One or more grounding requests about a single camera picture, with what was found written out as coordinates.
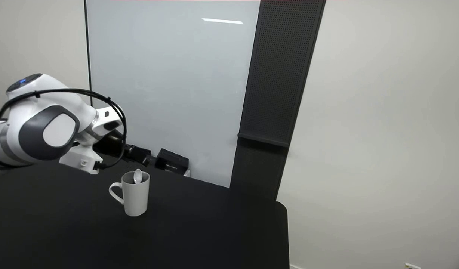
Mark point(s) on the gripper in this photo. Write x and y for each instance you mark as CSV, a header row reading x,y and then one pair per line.
x,y
134,153

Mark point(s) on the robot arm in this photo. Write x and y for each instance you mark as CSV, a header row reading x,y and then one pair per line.
x,y
31,123

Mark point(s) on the white spoon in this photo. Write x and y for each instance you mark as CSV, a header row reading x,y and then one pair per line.
x,y
138,175

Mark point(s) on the black box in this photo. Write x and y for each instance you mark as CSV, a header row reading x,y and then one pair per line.
x,y
171,161

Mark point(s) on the white mug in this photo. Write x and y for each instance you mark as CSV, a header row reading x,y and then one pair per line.
x,y
136,198

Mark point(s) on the whiteboard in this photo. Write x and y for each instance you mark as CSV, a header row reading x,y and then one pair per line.
x,y
169,93

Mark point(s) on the black perforated panel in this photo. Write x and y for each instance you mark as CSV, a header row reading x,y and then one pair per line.
x,y
278,82

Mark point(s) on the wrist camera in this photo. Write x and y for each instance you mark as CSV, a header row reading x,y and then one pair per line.
x,y
80,157

